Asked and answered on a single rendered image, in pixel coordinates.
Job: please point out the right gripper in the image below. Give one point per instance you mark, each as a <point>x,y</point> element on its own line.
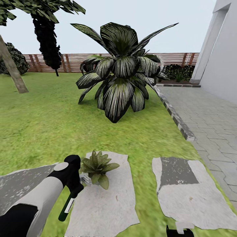
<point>174,233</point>

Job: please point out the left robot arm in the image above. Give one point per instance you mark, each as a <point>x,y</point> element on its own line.
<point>28,215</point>

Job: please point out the tree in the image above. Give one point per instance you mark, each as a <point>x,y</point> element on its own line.
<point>44,29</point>
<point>44,8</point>

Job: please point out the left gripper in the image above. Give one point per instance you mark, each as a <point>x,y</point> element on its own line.
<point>75,185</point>

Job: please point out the pot plant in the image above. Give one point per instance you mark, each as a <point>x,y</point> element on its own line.
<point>96,168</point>

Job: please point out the insectifuge atomizer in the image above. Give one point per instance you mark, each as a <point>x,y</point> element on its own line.
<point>67,207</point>

